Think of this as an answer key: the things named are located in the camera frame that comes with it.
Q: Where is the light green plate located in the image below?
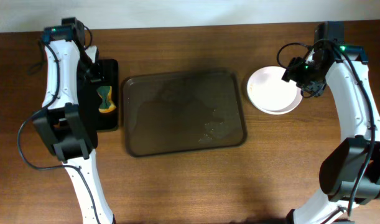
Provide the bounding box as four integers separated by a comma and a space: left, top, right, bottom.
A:
249, 88, 302, 115

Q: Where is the yellow green sponge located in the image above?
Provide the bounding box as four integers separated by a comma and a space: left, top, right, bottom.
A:
96, 86, 117, 113

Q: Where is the brown serving tray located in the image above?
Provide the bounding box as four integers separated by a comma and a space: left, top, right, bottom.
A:
121, 68, 248, 157

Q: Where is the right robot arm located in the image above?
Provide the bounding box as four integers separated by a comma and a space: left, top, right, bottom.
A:
282, 40, 380, 223

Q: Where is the pink white plate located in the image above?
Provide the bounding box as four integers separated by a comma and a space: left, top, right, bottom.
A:
246, 66, 298, 99

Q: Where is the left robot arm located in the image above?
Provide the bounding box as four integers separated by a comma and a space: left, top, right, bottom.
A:
30, 21, 118, 223

